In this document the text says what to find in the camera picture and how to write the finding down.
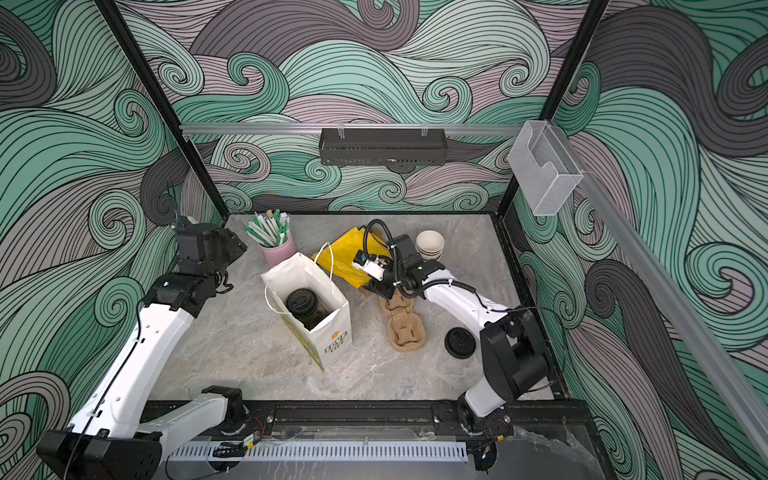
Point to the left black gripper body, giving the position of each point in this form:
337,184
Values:
231,249

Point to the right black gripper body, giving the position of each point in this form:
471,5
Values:
394,278

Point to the yellow paper napkin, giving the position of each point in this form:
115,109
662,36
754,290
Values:
340,255

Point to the white paper takeout bag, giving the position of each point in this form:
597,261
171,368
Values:
333,336

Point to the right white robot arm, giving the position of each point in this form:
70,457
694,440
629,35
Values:
513,350

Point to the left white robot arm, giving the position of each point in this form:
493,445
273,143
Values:
106,438

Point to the black coffee lid stack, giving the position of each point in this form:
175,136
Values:
460,343

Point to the stack of green paper cups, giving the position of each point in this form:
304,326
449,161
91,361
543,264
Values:
430,245

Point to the pink cup of stirrers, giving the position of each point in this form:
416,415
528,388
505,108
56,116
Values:
272,231

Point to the brown pulp cup carrier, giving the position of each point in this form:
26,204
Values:
405,328

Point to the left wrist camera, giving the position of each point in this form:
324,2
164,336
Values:
198,249

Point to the black wall-mounted tray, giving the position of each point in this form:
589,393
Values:
382,147

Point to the clear acrylic wall holder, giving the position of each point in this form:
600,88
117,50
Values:
545,166

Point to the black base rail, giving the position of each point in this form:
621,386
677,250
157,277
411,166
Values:
441,417

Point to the white slotted cable duct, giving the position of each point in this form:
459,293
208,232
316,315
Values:
316,451

